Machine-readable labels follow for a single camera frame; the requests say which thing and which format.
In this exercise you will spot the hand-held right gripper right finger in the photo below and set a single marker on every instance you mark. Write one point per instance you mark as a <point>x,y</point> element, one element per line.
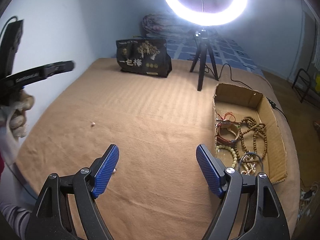
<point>208,172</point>

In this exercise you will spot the black snack bag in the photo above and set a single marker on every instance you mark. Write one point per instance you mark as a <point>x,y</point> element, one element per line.
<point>142,60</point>

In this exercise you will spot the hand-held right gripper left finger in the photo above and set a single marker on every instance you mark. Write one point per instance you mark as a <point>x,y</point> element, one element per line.
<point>105,172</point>

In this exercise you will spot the black metal low rack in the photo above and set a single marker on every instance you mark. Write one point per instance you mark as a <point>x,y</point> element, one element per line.
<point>302,85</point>

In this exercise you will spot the brown leather watch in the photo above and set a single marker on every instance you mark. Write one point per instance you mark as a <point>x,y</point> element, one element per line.
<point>231,129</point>

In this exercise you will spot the person's left forearm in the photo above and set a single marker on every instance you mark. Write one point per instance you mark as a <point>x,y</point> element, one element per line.
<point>7,142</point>

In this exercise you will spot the blue patterned bedsheet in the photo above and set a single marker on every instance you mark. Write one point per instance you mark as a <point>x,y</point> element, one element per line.
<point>230,52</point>

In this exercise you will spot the black bangle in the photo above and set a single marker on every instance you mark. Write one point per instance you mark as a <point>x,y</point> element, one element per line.
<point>250,153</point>

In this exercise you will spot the folded floral quilt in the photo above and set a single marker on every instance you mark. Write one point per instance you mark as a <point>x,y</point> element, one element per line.
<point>160,26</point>

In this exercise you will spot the yellow box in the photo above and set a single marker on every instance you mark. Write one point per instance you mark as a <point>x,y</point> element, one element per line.
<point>317,83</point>

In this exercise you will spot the black tripod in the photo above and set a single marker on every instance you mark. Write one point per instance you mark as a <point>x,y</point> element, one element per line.
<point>202,62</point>

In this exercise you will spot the person's striped clothing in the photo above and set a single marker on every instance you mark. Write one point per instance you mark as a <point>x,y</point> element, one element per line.
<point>12,215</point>

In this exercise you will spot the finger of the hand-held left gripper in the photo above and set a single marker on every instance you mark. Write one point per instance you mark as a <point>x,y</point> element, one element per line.
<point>50,69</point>

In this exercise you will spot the person's left hand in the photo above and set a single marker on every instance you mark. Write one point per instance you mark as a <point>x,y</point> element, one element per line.
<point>20,116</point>

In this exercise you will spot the cardboard box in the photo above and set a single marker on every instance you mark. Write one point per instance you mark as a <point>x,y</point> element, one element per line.
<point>276,140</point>

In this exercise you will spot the white power strip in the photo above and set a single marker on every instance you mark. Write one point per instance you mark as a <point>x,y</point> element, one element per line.
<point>308,194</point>

